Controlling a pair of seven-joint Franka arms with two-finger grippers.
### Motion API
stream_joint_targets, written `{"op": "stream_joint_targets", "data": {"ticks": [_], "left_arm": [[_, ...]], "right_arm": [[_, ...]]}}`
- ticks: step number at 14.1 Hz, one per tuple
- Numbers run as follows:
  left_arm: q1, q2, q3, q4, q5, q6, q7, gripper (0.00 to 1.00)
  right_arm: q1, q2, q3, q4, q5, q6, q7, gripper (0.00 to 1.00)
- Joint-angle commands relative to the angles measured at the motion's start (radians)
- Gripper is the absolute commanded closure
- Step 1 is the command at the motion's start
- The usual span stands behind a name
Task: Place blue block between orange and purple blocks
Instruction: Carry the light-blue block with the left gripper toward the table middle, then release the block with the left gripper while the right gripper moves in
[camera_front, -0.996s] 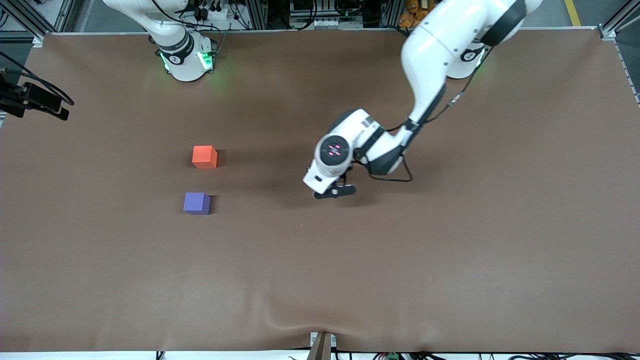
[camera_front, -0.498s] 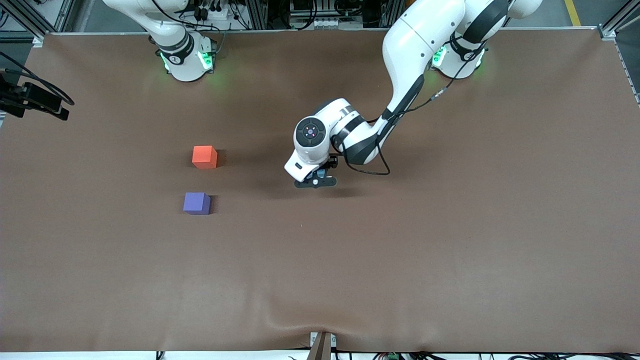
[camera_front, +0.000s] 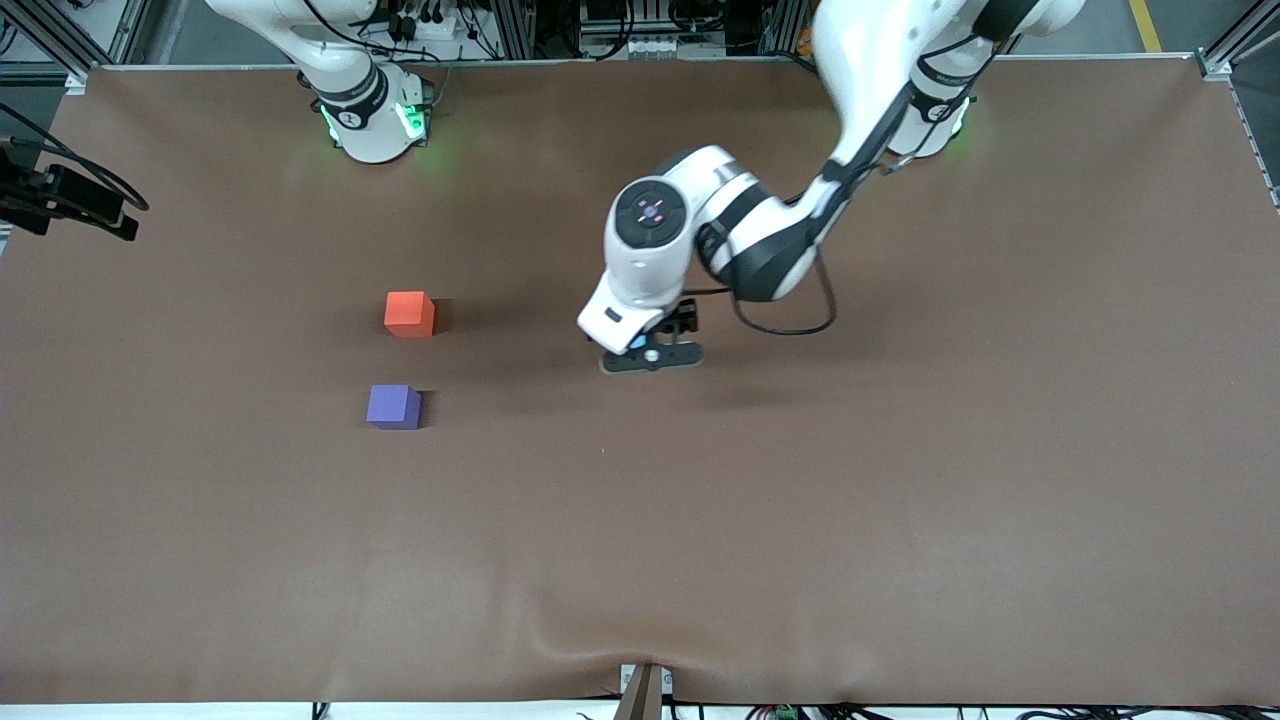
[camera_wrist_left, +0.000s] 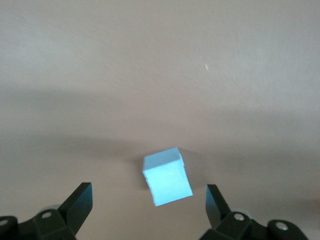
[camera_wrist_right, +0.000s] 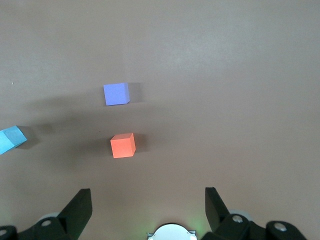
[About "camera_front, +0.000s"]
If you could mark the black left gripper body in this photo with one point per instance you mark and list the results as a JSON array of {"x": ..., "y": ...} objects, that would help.
[{"x": 683, "y": 319}]

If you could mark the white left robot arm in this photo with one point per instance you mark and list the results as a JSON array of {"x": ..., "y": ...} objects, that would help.
[{"x": 870, "y": 60}]

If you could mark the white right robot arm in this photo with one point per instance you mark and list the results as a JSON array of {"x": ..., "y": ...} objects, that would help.
[{"x": 370, "y": 130}]

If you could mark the orange foam block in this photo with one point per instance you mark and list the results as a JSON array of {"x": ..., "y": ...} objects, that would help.
[{"x": 408, "y": 314}]

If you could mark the white connector block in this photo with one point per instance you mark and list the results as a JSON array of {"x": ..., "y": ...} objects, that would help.
[{"x": 655, "y": 46}]

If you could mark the purple foam block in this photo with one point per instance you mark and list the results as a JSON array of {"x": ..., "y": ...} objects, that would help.
[{"x": 392, "y": 408}]

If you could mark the brown table mat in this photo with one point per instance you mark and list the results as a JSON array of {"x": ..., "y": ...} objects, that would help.
[{"x": 640, "y": 550}]

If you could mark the pile of orange bags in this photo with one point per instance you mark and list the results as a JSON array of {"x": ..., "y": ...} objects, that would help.
[{"x": 803, "y": 42}]

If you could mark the white power strip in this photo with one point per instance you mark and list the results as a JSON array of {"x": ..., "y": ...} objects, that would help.
[{"x": 418, "y": 26}]

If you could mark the aluminium frame profile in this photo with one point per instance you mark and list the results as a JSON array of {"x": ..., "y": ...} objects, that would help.
[
  {"x": 70, "y": 35},
  {"x": 1235, "y": 45}
]

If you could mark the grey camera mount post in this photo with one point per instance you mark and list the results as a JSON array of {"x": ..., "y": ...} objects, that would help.
[{"x": 643, "y": 695}]

